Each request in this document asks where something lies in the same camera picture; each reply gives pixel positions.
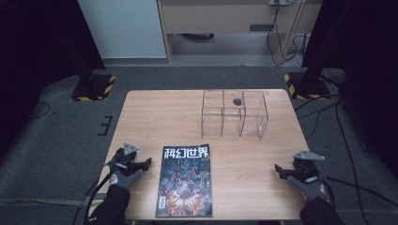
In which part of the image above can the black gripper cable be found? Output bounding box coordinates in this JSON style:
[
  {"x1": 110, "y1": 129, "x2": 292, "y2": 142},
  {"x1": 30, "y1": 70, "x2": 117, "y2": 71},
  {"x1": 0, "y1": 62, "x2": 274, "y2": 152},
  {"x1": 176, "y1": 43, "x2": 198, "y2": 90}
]
[
  {"x1": 70, "y1": 162, "x2": 115, "y2": 225},
  {"x1": 324, "y1": 176, "x2": 398, "y2": 208}
]

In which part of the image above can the bundle of black floor cables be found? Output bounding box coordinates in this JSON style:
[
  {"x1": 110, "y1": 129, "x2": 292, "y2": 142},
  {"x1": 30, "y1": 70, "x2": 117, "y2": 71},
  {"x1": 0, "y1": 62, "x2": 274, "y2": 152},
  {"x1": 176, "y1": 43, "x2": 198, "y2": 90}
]
[{"x1": 265, "y1": 0, "x2": 312, "y2": 69}]

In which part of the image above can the light wooden desk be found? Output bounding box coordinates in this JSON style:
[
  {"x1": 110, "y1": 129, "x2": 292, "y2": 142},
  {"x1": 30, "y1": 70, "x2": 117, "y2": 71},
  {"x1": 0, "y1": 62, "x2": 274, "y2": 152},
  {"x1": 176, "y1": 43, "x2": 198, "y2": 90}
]
[{"x1": 156, "y1": 0, "x2": 324, "y2": 65}]

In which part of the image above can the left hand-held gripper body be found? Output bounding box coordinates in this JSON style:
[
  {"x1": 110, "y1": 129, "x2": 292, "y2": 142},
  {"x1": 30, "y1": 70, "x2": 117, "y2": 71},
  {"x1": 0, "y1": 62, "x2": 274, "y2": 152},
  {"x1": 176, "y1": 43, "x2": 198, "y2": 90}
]
[{"x1": 107, "y1": 142, "x2": 141, "y2": 172}]

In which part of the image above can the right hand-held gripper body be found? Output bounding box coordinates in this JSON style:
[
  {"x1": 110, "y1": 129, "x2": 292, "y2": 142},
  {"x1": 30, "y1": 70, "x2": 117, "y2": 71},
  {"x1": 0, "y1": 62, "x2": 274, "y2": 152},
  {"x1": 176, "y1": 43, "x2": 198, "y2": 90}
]
[{"x1": 291, "y1": 149, "x2": 327, "y2": 184}]

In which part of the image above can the white panel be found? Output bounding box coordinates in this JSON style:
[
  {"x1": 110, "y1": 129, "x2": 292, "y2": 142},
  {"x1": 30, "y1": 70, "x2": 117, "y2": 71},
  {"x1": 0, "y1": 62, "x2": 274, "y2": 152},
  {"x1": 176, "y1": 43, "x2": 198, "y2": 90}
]
[{"x1": 77, "y1": 0, "x2": 168, "y2": 60}]

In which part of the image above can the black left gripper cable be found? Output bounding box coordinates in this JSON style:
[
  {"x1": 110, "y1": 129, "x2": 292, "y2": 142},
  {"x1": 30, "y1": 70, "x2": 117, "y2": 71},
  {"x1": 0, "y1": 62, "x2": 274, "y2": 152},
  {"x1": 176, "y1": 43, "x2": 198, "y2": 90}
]
[{"x1": 70, "y1": 162, "x2": 115, "y2": 225}]

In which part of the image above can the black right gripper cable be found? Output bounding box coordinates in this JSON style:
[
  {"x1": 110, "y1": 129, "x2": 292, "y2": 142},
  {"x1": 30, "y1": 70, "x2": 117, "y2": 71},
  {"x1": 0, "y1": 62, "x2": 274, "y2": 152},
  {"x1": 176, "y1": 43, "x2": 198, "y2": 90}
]
[{"x1": 324, "y1": 176, "x2": 398, "y2": 208}]

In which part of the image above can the person's left hand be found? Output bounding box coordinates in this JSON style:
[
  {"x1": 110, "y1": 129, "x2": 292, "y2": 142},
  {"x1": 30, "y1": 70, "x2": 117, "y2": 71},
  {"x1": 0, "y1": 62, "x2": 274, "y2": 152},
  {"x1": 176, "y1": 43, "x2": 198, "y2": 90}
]
[{"x1": 107, "y1": 164, "x2": 145, "y2": 191}]

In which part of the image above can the long black floor cable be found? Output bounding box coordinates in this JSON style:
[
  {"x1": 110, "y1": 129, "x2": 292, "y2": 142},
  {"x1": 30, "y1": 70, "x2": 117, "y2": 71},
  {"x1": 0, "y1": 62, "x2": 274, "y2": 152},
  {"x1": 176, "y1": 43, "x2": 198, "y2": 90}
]
[{"x1": 333, "y1": 99, "x2": 365, "y2": 225}]

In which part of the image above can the dark illustrated magazine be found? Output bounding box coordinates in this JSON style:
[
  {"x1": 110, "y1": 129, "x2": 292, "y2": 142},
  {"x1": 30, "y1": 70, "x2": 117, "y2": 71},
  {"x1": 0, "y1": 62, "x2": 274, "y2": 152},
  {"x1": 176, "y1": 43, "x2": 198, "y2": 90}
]
[{"x1": 155, "y1": 143, "x2": 214, "y2": 218}]

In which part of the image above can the clear acrylic divided rack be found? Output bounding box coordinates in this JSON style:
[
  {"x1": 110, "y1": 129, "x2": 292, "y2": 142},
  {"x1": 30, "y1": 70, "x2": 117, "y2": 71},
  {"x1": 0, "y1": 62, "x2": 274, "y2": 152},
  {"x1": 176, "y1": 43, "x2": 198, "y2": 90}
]
[{"x1": 200, "y1": 89, "x2": 269, "y2": 141}]

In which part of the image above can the thin black floor cable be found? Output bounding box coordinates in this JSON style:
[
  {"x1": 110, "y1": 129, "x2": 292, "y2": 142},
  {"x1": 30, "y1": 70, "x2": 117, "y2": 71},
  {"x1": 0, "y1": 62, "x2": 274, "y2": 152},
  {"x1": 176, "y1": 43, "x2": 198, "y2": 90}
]
[{"x1": 29, "y1": 101, "x2": 52, "y2": 120}]

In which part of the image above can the black curtain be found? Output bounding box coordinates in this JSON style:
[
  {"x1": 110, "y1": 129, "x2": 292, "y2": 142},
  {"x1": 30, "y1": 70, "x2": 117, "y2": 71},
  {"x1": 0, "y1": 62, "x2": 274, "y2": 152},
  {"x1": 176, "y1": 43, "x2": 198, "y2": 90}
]
[
  {"x1": 0, "y1": 0, "x2": 106, "y2": 163},
  {"x1": 300, "y1": 0, "x2": 398, "y2": 179}
]

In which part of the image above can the black yellow-striped stand base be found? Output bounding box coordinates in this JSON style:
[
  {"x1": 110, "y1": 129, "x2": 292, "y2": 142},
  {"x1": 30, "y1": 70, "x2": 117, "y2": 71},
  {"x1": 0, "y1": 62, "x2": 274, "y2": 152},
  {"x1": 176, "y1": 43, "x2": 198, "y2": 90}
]
[
  {"x1": 69, "y1": 73, "x2": 117, "y2": 102},
  {"x1": 283, "y1": 71, "x2": 332, "y2": 101}
]

